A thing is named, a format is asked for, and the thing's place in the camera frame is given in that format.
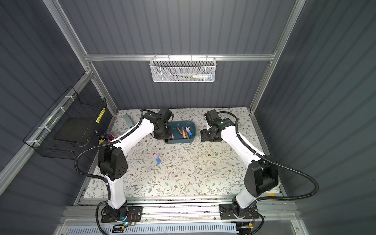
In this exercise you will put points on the white wire mesh basket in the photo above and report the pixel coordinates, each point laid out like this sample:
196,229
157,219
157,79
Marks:
190,70

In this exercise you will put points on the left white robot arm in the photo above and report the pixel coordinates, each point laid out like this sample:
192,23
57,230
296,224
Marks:
112,158

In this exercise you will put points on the teal storage box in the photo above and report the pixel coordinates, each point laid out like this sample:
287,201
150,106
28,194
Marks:
176,137

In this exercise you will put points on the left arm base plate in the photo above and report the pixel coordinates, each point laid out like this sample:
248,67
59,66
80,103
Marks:
123,214

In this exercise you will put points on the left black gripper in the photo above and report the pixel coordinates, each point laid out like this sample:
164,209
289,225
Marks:
161,134

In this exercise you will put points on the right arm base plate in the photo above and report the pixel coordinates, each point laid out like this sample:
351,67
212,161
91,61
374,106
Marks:
231,211

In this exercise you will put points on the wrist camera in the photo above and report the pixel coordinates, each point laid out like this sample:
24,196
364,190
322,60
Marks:
166,115
211,117

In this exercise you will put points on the cup of coloured pens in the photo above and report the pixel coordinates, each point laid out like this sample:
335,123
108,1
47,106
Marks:
106,137

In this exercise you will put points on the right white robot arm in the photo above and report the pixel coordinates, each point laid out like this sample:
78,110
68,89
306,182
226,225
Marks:
260,175

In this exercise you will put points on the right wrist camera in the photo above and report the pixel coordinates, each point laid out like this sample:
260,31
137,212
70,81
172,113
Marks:
211,117

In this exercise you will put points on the grey blue small device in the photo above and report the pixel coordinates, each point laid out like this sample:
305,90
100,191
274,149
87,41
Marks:
128,121

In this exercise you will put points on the white perforated cable tray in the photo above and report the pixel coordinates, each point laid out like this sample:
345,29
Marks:
217,228

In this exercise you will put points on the pink blue gradient lipstick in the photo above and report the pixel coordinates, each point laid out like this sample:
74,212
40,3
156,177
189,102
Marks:
157,158

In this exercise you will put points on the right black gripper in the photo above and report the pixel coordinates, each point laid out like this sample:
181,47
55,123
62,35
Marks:
209,137

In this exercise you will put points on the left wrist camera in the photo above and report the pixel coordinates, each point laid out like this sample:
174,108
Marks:
166,115

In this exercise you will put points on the black wire basket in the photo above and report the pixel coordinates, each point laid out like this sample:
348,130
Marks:
77,124

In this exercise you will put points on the floral table mat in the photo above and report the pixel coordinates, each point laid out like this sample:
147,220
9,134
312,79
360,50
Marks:
188,169

